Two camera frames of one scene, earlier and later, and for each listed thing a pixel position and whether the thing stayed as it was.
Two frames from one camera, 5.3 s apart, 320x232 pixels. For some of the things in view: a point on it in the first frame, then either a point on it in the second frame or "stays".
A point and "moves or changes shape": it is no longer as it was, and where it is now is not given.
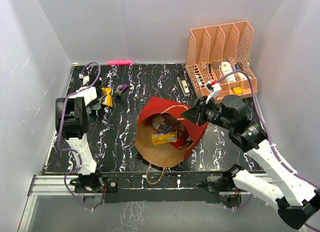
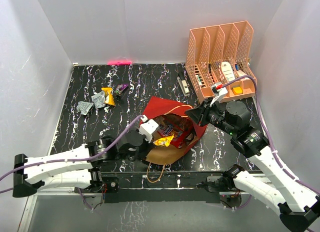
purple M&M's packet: (120, 88) stays
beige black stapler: (183, 84) stays
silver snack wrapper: (156, 122) moves or changes shape
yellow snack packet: (107, 100) stays
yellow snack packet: (160, 138) moves or changes shape
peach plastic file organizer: (215, 52) stays
